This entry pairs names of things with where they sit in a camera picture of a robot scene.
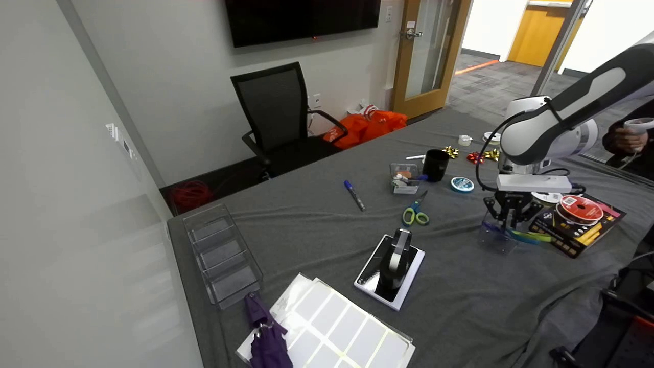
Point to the black office chair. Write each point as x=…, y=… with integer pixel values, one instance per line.
x=276, y=110

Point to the black tape dispenser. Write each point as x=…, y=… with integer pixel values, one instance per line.
x=399, y=258

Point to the black mug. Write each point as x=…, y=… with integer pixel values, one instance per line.
x=436, y=164

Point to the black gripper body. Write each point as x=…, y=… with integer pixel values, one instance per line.
x=510, y=211

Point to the clear compartment organizer tray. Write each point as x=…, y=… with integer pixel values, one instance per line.
x=224, y=260

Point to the red gift bow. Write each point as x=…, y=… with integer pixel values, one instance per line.
x=475, y=158

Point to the orange bag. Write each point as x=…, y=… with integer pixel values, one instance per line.
x=365, y=128

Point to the wall television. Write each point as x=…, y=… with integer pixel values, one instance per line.
x=270, y=22

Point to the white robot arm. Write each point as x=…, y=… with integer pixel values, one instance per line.
x=543, y=128

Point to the red ribbon spool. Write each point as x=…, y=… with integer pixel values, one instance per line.
x=580, y=211

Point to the grey table cloth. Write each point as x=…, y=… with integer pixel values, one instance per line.
x=471, y=306

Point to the blue pen on table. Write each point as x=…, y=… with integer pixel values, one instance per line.
x=354, y=198

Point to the wooden door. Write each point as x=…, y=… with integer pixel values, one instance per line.
x=431, y=41

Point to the purple cloth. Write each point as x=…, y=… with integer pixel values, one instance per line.
x=269, y=347

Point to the black yellow ribbon box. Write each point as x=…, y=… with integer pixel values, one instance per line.
x=574, y=240

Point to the blue tape roll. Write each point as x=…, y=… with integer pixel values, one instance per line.
x=462, y=184

